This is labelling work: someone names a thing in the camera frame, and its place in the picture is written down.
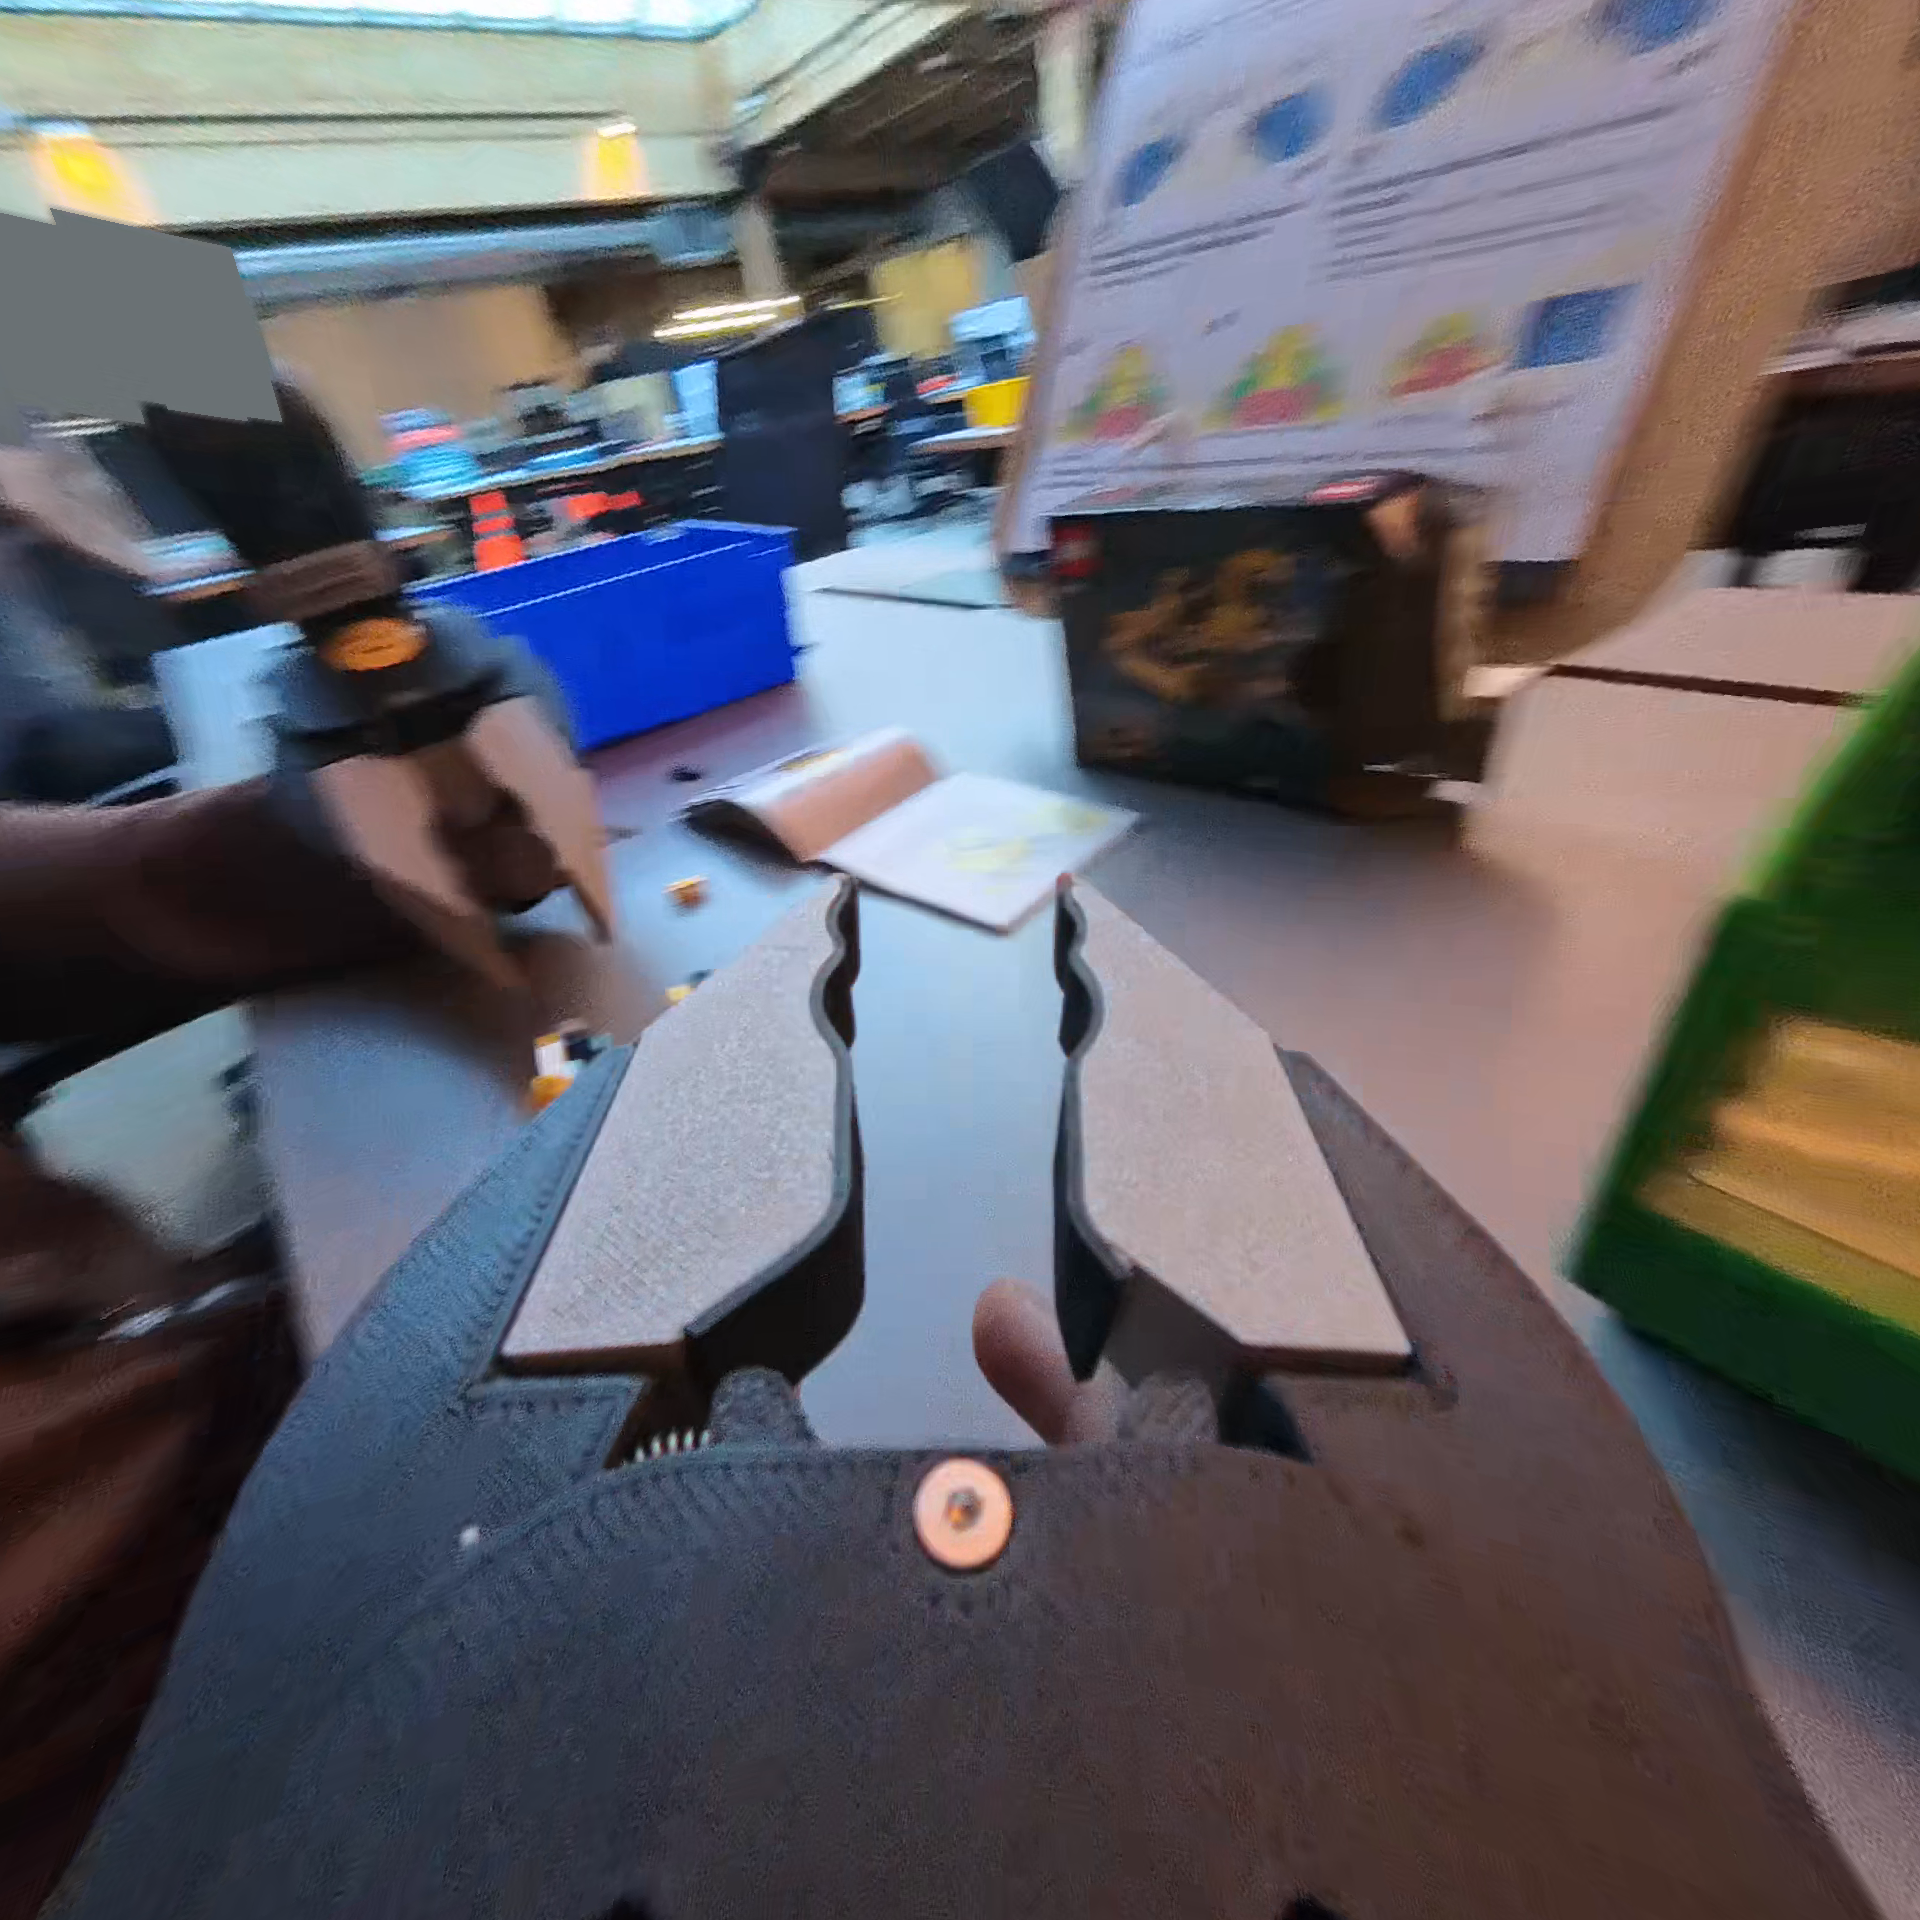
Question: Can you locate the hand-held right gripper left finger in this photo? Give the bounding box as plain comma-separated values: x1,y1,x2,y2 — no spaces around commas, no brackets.
499,875,867,1379

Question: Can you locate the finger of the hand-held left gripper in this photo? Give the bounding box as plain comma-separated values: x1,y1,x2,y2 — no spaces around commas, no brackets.
315,748,531,995
448,695,620,947

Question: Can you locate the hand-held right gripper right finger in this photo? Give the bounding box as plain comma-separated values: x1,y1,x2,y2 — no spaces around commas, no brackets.
1053,875,1418,1383

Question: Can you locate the yellow black lego model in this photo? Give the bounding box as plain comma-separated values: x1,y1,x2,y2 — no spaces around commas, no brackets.
525,976,711,1116

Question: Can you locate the person's left forearm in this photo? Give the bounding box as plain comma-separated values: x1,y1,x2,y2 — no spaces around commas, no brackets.
0,772,518,1052

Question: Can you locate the open lego instruction booklet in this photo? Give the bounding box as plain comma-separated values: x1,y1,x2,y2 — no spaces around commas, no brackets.
680,730,1142,934

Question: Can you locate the dark lego set box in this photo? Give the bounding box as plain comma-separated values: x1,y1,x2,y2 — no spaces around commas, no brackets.
1047,471,1503,824

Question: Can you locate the person's right hand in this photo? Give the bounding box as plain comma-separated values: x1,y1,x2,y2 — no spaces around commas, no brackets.
968,1280,1106,1448

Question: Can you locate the blue plastic bin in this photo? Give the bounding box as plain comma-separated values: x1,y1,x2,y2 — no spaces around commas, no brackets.
407,518,800,755

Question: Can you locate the black cabinet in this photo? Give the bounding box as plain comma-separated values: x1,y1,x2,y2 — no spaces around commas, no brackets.
716,320,853,559

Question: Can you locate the green box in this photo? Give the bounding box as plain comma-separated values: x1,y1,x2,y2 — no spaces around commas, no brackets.
1565,642,1920,1483

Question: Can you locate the printed cardboard sheet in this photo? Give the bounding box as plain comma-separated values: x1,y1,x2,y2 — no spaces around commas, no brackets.
995,0,1920,670

